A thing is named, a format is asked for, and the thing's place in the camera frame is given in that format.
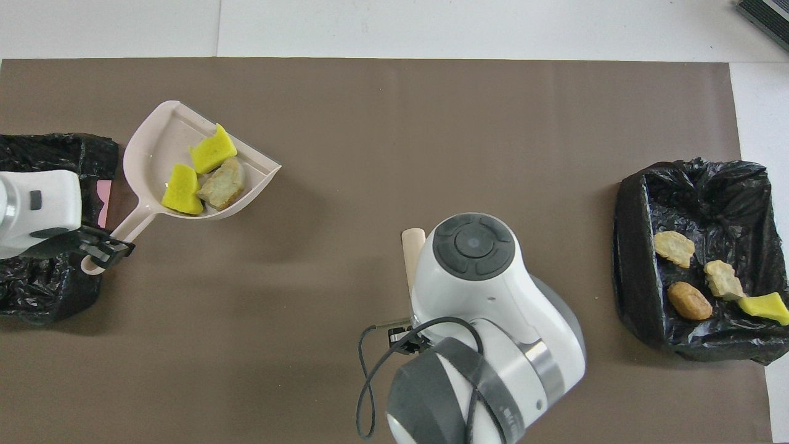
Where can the beige sponge chunk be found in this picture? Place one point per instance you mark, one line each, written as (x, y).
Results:
(223, 185)
(674, 248)
(724, 280)

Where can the beige brush with black bristles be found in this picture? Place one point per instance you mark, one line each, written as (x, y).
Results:
(412, 253)

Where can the green and yellow sponge piece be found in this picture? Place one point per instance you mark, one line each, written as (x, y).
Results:
(183, 191)

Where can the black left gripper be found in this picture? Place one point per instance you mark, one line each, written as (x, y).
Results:
(58, 242)

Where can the beige plastic dustpan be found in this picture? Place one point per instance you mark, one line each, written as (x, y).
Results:
(172, 160)

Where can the yellow notched sponge piece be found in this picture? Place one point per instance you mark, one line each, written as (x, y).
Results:
(212, 151)

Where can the dark ribbed panel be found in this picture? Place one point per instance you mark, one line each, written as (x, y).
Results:
(767, 15)

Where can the brown paper table mat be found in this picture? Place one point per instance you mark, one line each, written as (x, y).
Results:
(370, 154)

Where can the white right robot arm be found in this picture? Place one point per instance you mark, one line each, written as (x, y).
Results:
(487, 308)

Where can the black bag-lined pink bin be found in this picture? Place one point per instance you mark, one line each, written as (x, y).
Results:
(43, 290)

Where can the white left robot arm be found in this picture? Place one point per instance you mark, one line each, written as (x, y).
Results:
(37, 209)

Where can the orange-brown sponge chunk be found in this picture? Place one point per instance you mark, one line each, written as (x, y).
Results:
(689, 301)

